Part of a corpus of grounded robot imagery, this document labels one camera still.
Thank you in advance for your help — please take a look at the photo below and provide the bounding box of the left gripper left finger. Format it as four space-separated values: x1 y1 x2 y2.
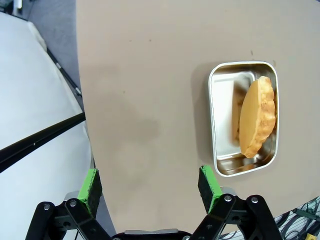
24 167 111 240

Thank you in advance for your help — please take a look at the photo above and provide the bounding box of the white side panel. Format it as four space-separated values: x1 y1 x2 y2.
0 11 96 240

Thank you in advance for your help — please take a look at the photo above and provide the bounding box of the rectangular steel container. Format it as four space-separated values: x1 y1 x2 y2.
208 60 280 178

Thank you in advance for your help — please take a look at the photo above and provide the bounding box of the golden croissant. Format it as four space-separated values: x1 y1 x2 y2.
238 75 277 159

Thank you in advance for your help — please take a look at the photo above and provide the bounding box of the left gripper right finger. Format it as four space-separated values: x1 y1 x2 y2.
191 164 283 240

